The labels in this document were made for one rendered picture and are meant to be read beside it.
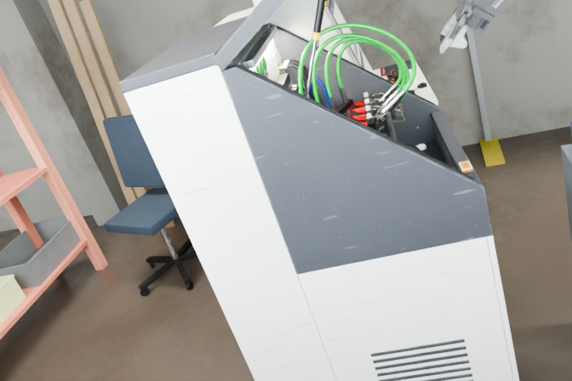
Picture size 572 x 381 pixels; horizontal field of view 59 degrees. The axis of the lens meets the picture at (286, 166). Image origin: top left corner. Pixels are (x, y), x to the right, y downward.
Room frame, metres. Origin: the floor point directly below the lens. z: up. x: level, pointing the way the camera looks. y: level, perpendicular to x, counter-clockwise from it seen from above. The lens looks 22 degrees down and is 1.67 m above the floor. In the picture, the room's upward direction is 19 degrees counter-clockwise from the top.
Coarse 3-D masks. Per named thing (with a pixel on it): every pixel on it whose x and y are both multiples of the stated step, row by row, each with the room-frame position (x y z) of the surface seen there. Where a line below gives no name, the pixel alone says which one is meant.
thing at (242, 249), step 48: (192, 48) 1.55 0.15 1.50; (144, 96) 1.36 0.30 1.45; (192, 96) 1.33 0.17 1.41; (192, 144) 1.34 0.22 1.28; (240, 144) 1.31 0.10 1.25; (192, 192) 1.36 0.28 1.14; (240, 192) 1.33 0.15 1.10; (192, 240) 1.37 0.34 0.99; (240, 240) 1.34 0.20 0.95; (240, 288) 1.35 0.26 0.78; (288, 288) 1.32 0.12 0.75; (240, 336) 1.37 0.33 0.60; (288, 336) 1.33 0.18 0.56
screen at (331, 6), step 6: (330, 0) 2.35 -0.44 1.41; (330, 6) 2.19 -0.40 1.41; (336, 6) 2.50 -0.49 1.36; (330, 12) 2.07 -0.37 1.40; (336, 12) 2.31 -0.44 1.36; (336, 18) 2.16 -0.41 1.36; (342, 18) 2.45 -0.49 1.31; (336, 24) 2.06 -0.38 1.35; (342, 30) 2.13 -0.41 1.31; (348, 30) 2.41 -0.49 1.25; (354, 48) 2.19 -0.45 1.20; (354, 54) 2.06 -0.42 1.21; (360, 54) 2.32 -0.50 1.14; (360, 60) 2.16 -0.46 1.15; (360, 66) 2.05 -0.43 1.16
